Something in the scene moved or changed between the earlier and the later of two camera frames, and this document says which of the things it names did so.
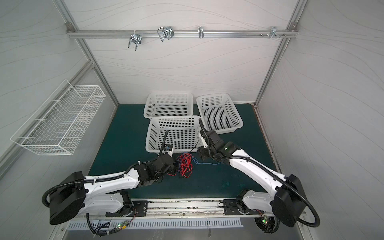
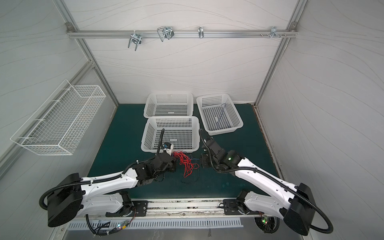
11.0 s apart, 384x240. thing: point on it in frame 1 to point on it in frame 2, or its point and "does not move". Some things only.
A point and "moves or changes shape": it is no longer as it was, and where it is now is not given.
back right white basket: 220,113 does not move
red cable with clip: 185,165 moves or changes shape
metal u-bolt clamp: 165,32 does not move
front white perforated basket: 183,134 does not move
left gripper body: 172,169 does not move
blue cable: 197,162 to 222,111
